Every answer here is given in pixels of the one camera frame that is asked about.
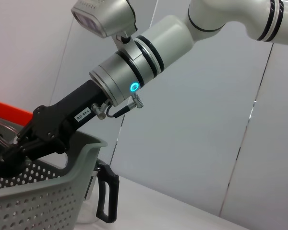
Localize silver right gripper elbow plug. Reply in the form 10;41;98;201
91;102;109;120

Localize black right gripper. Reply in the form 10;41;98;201
1;80;111;164

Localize orange basket handle grip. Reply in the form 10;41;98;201
0;99;34;126

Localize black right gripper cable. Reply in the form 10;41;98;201
106;92;144;118

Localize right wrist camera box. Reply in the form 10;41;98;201
71;0;139;39

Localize grey perforated plastic storage basket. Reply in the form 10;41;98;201
0;115;108;230

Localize glass carafe with black handle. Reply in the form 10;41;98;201
78;159;120;225

